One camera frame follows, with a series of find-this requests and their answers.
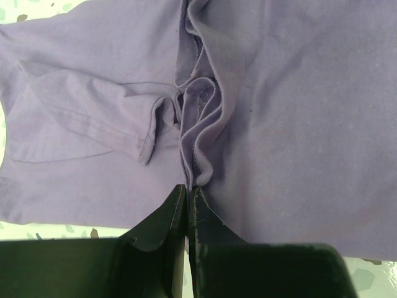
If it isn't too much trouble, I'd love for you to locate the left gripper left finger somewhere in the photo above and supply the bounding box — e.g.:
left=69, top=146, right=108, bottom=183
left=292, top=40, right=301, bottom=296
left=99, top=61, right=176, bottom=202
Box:
left=1, top=185, right=187, bottom=297

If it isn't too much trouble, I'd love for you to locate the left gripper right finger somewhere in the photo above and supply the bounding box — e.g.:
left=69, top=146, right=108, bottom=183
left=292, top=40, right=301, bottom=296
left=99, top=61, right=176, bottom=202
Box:
left=188, top=187, right=357, bottom=298

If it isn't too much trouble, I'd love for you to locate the purple t shirt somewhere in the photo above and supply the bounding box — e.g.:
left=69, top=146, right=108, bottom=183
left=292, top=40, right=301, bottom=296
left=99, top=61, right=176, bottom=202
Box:
left=1, top=1, right=396, bottom=260

